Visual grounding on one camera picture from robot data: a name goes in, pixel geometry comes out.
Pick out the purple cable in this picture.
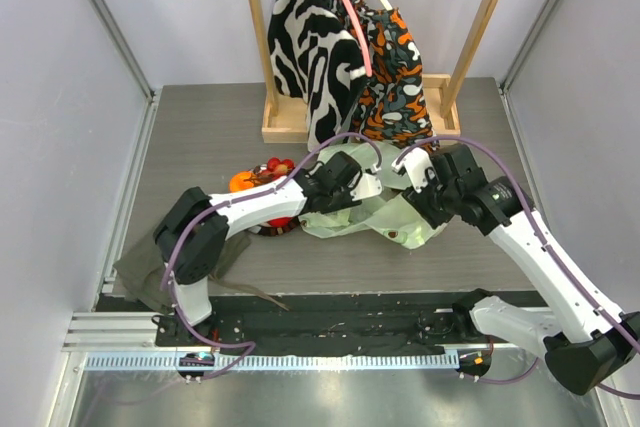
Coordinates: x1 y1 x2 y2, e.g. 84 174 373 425
394 135 640 401
159 132 384 348

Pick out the black white zebra garment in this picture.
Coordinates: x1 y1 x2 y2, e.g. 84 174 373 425
267 0 367 150

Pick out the orange grey patterned garment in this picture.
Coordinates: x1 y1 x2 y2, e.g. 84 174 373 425
350 0 434 148

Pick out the wooden clothes rack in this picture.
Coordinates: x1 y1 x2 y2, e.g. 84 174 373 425
237 0 523 145

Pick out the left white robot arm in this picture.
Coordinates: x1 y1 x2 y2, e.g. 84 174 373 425
153 152 364 346

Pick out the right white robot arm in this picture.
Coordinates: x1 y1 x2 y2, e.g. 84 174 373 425
392 139 639 395

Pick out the white slotted cable duct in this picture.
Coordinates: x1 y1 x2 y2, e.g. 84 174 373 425
84 350 459 372

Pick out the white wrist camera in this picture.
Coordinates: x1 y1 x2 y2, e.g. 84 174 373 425
391 147 437 193
350 164 383 201

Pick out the avocado print plastic bag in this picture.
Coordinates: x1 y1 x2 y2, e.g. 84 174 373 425
300 142 446 250

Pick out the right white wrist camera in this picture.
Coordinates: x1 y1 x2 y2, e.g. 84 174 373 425
391 147 437 193

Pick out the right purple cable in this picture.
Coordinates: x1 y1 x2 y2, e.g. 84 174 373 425
394 135 640 401

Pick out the orange fake fruit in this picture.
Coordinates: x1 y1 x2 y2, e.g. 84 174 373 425
228 171 256 193

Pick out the striped rim ceramic plate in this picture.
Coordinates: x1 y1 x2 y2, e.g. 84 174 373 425
244 161 301 238

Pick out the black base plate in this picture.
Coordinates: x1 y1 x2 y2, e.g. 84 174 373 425
152 293 502 357

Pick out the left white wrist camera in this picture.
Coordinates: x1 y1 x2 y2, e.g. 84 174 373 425
350 164 383 201

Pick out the olive green cloth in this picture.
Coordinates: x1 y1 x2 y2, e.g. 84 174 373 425
113 230 290 314

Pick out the red fake apple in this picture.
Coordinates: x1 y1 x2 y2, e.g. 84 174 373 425
268 217 292 228

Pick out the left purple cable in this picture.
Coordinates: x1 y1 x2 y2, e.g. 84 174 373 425
159 132 384 348

